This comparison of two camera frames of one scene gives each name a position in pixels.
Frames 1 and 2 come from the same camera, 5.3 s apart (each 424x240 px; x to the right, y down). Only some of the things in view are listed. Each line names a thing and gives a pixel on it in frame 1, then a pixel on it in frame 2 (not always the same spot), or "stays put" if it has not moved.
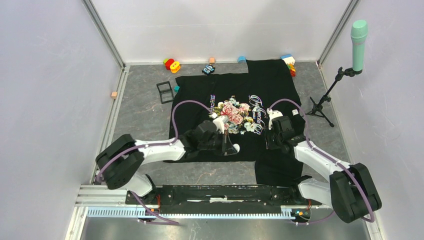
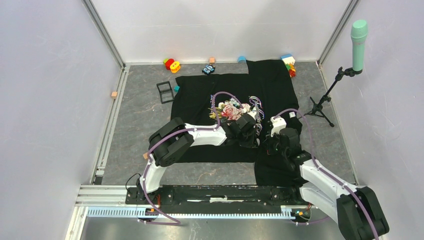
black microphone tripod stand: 317,107 stays put
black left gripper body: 215,144 -> 247,140
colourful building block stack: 290,61 stays put
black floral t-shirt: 240,102 stays put
